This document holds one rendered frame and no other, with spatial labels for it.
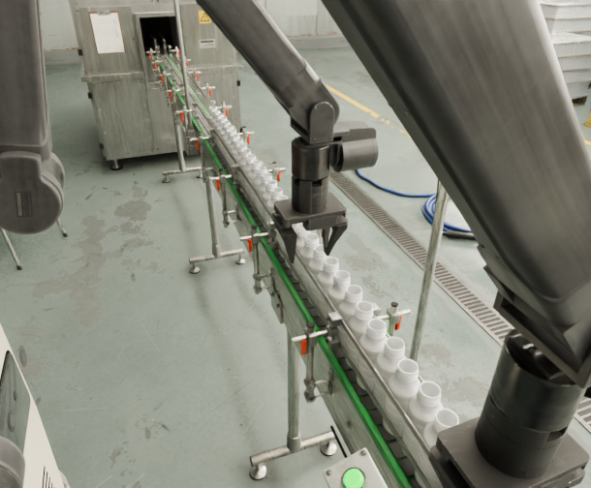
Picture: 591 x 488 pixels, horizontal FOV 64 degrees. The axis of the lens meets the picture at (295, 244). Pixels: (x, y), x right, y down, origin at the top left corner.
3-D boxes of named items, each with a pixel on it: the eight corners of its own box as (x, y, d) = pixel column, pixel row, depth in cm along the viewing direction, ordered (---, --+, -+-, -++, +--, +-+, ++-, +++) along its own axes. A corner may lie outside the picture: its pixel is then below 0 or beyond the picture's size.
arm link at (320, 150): (285, 131, 69) (299, 144, 65) (328, 126, 71) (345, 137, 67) (286, 174, 73) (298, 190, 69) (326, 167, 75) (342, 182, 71)
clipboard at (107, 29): (126, 52, 399) (118, 10, 382) (97, 54, 392) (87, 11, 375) (125, 51, 402) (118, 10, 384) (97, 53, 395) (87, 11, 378)
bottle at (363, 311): (376, 370, 105) (384, 313, 96) (351, 375, 104) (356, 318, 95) (365, 350, 110) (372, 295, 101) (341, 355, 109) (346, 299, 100)
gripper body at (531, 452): (585, 472, 38) (619, 411, 34) (483, 519, 35) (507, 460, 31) (525, 410, 43) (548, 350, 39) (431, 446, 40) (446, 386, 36)
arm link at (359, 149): (288, 87, 68) (310, 104, 61) (360, 80, 71) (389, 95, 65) (289, 165, 75) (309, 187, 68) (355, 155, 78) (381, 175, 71)
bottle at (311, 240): (295, 289, 130) (295, 237, 121) (307, 278, 134) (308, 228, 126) (313, 296, 127) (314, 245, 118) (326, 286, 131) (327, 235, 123)
